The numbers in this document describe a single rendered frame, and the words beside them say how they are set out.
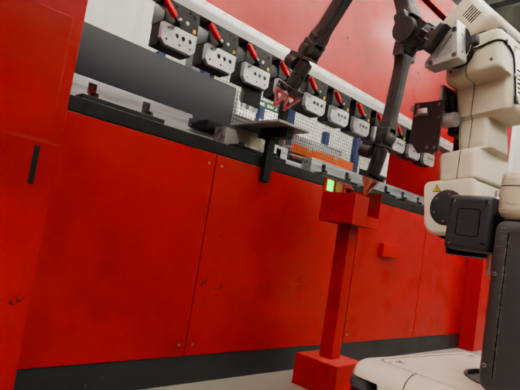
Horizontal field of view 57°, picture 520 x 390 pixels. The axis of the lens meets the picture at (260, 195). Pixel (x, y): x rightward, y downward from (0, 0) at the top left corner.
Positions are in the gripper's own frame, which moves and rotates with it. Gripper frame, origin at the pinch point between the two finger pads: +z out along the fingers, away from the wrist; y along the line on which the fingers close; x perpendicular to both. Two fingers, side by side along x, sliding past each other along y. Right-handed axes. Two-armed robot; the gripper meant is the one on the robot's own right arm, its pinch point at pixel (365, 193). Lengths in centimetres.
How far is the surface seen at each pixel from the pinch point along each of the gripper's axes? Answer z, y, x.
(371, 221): 10.0, -7.4, 0.4
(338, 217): 12.0, -1.2, 15.1
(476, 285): 39, 2, -178
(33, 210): 29, 12, 125
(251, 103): -21, 46, 35
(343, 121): -31, 43, -26
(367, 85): -54, 48, -44
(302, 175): 1.4, 25.4, 12.5
